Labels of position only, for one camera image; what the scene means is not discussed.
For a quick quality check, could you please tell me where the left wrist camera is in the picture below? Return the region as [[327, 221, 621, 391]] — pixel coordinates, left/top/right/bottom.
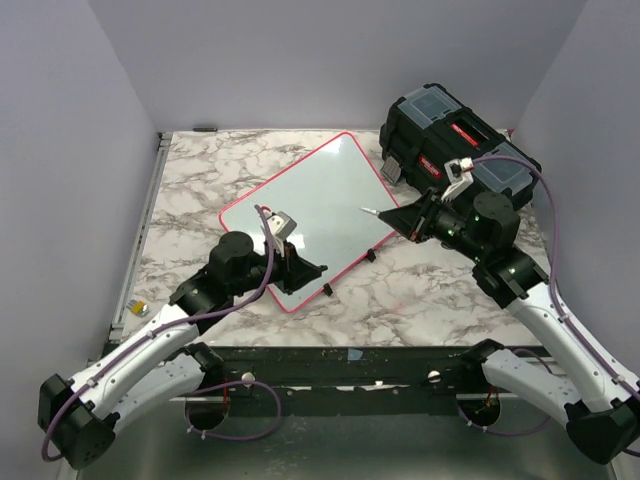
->
[[267, 211, 297, 241]]

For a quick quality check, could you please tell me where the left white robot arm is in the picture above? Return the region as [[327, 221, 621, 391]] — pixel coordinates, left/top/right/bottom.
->
[[37, 231, 327, 470]]

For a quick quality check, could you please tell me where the black red toolbox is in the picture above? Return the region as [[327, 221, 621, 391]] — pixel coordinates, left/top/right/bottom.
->
[[379, 83, 541, 213]]

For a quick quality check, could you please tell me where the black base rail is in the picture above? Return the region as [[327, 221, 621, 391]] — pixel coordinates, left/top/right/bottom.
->
[[193, 343, 501, 425]]

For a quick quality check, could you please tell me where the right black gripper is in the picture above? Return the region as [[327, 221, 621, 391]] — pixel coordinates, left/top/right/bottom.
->
[[379, 186, 488, 262]]

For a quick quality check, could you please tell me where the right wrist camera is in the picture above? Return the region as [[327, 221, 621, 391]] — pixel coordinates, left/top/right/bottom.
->
[[441, 157, 474, 202]]

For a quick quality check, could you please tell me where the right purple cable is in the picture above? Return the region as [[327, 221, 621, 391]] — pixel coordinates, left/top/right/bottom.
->
[[457, 154, 640, 457]]

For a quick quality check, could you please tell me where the yellow small object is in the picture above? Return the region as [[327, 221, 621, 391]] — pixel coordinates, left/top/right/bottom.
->
[[127, 299, 148, 317]]

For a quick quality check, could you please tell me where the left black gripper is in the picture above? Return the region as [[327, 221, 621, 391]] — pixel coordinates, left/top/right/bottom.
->
[[230, 236, 321, 297]]

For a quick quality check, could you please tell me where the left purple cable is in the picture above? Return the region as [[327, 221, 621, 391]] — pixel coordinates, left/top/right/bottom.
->
[[40, 203, 282, 461]]

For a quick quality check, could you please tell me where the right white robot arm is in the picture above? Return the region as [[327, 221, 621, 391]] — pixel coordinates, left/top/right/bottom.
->
[[376, 192, 639, 465]]

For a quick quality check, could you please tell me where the purple cable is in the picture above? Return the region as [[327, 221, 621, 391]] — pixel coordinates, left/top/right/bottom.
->
[[457, 154, 640, 457], [40, 203, 282, 461]]

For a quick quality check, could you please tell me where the pink-framed whiteboard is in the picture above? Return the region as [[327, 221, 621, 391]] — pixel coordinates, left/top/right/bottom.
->
[[219, 132, 398, 313]]

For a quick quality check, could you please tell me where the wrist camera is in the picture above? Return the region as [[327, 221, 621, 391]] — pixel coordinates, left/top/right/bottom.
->
[[441, 157, 474, 202], [267, 211, 297, 241]]

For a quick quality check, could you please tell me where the whiteboard marker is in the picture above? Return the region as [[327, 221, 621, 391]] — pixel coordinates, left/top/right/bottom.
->
[[360, 207, 380, 217]]

